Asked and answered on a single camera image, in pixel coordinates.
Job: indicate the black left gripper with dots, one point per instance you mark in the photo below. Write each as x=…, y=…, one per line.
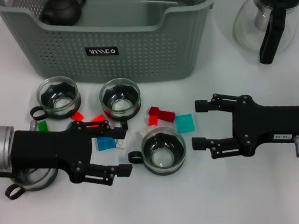
x=46, y=147

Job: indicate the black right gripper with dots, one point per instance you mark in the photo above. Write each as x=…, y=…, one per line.
x=268, y=121

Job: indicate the glass teacup black holder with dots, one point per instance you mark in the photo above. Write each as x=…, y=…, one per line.
x=59, y=105
x=163, y=157
x=39, y=186
x=119, y=106

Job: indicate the grey perforated storage bin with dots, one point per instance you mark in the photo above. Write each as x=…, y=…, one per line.
x=135, y=54

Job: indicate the white toy brick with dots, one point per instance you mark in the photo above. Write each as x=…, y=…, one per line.
x=147, y=131
x=122, y=142

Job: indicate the teal square toy brick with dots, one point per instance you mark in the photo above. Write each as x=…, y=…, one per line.
x=185, y=123

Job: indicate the blue toy brick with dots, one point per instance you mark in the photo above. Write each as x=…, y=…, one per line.
x=105, y=143

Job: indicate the dark red toy brick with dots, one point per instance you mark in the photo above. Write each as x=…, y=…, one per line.
x=165, y=114

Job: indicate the red wedge toy brick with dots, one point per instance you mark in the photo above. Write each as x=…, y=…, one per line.
x=98, y=119

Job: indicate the small red toy brick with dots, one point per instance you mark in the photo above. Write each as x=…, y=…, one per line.
x=78, y=116
x=153, y=120

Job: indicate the green toy brick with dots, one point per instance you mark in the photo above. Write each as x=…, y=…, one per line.
x=42, y=125
x=70, y=126

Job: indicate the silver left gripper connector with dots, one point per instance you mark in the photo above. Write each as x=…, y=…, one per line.
x=32, y=125

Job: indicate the dark clay teapot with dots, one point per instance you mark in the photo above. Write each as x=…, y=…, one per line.
x=60, y=11

